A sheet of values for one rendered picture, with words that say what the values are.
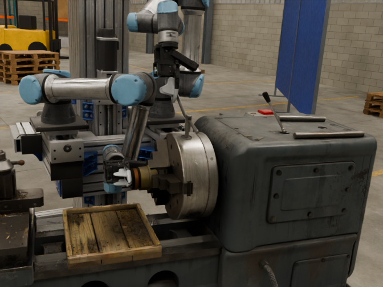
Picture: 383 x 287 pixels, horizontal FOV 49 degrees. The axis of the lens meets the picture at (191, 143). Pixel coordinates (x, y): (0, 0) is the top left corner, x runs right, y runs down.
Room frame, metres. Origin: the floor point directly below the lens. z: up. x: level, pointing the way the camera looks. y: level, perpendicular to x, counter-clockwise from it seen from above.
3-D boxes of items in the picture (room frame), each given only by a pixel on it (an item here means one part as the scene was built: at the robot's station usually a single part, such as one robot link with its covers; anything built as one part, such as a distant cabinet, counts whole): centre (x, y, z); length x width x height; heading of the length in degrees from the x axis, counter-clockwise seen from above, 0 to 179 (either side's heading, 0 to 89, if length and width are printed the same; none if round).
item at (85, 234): (1.34, 0.28, 0.89); 0.36 x 0.30 x 0.04; 20
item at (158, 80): (2.05, 0.16, 1.33); 0.13 x 0.12 x 0.14; 80
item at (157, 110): (2.06, 0.17, 1.21); 0.15 x 0.15 x 0.10
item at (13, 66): (10.24, 4.08, 0.36); 1.26 x 0.86 x 0.73; 137
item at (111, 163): (1.46, 0.27, 1.08); 0.12 x 0.09 x 0.08; 19
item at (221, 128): (1.59, -0.35, 1.06); 0.59 x 0.48 x 0.39; 110
